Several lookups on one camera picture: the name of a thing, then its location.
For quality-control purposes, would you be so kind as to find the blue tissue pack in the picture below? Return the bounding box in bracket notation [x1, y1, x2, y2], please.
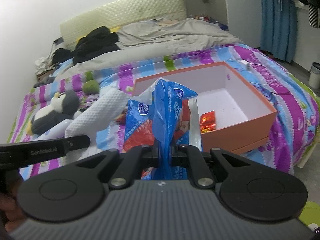
[123, 78, 202, 180]

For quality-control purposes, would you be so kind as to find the white textured towel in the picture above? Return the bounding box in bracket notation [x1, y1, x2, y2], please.
[65, 87, 130, 163]

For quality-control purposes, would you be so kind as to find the person's left hand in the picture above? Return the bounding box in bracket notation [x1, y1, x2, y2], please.
[1, 170, 25, 232]

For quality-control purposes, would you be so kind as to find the white cylindrical bottle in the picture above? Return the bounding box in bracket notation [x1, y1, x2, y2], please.
[36, 119, 73, 140]

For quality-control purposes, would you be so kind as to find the red foil packet in box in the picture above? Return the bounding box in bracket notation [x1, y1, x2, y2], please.
[200, 111, 216, 134]

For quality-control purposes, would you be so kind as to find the orange cardboard box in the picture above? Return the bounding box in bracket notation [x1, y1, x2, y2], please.
[133, 62, 277, 154]

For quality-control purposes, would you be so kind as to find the penguin plush toy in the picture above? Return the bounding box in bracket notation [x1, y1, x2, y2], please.
[27, 90, 80, 135]

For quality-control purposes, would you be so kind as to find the green plush stem toy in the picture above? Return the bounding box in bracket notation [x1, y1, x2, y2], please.
[82, 80, 100, 95]

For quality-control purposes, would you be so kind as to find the white crumpled cloth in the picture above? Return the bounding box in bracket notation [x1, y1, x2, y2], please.
[34, 55, 56, 76]

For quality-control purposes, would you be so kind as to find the colourful striped bed sheet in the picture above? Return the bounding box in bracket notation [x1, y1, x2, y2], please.
[8, 43, 319, 173]

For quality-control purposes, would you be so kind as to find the grey duvet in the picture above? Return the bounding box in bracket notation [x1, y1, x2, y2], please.
[55, 18, 243, 81]

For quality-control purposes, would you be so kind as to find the black clothes pile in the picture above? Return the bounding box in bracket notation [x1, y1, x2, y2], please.
[52, 26, 120, 65]

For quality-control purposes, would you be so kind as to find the grey trash bin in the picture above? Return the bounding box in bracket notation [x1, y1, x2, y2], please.
[309, 62, 320, 90]

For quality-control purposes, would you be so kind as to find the cream quilted headboard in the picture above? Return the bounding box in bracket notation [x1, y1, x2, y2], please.
[60, 0, 187, 50]

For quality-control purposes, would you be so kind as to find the blue curtain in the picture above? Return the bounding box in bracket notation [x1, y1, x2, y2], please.
[260, 0, 297, 62]

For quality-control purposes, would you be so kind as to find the white charger cable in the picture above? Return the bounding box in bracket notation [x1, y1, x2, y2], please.
[224, 59, 283, 97]

